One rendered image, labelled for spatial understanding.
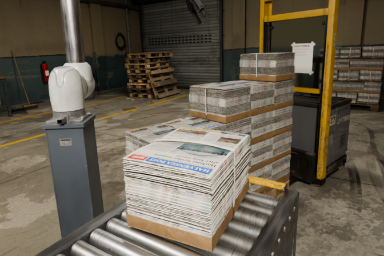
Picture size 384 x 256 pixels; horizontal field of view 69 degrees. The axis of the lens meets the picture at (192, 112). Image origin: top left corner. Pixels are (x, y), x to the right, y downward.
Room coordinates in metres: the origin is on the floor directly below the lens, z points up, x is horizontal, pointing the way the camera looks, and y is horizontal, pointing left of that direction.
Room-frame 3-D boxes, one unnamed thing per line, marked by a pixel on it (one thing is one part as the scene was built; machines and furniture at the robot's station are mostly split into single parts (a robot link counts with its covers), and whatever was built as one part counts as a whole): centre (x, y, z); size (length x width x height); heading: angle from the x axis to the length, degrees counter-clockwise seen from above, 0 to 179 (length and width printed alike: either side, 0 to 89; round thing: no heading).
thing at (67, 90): (1.43, 0.64, 1.17); 0.18 x 0.16 x 0.22; 4
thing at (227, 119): (2.08, -0.21, 0.86); 0.38 x 0.29 x 0.04; 42
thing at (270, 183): (1.09, -0.17, 0.81); 0.43 x 0.03 x 0.02; 57
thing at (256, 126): (1.99, -0.11, 0.42); 1.17 x 0.39 x 0.83; 130
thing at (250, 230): (0.87, -0.01, 0.77); 0.47 x 0.05 x 0.05; 57
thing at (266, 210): (0.98, -0.08, 0.77); 0.47 x 0.05 x 0.05; 57
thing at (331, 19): (2.48, -1.21, 0.97); 0.09 x 0.09 x 1.75; 40
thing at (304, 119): (2.97, -1.28, 0.40); 0.69 x 0.55 x 0.80; 40
